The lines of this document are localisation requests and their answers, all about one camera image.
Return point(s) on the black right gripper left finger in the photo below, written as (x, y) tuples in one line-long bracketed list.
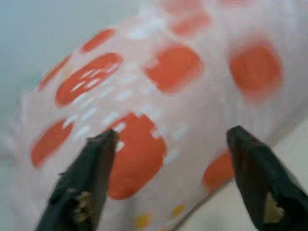
[(81, 180)]

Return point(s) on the beige sheeted bed mattress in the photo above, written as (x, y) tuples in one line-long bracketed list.
[(297, 154)]

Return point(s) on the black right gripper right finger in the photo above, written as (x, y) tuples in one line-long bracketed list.
[(260, 180)]

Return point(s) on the pink pillow with orange spots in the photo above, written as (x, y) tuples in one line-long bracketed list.
[(180, 115)]

